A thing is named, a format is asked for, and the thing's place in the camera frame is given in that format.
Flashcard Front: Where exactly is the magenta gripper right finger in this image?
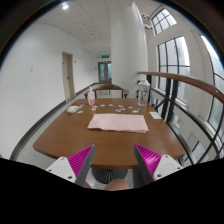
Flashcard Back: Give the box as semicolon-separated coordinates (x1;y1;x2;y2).
133;143;184;186

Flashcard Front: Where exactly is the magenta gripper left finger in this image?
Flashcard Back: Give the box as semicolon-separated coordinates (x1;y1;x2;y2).
45;144;96;188

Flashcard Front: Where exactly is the pink towel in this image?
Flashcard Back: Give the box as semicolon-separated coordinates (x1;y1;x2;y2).
88;113;148;133

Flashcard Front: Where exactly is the white paper card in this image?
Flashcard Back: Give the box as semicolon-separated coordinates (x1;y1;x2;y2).
149;112;162;119

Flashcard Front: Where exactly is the small sanitizer bottle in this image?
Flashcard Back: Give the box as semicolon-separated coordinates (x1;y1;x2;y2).
87;86;95;105

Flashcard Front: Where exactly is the wooden chair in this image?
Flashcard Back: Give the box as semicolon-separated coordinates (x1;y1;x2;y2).
92;84;129;98

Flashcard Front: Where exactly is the large clear water bottle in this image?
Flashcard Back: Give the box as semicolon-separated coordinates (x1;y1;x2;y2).
138;80;150;108

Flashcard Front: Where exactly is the glass double door far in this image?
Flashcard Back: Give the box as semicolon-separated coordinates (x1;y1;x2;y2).
98;62;112;84

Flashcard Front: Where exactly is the wooden handrail with black balusters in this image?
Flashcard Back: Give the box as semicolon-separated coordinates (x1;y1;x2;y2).
137;70;224;165

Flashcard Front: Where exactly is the green exit sign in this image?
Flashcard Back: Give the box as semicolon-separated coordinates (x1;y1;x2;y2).
102;55;110;59

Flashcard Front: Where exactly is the white round pillar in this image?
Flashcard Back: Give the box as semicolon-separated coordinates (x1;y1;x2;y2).
109;0;148;98

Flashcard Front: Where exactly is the brown door left wall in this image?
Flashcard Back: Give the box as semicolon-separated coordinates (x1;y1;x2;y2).
62;52;75;100

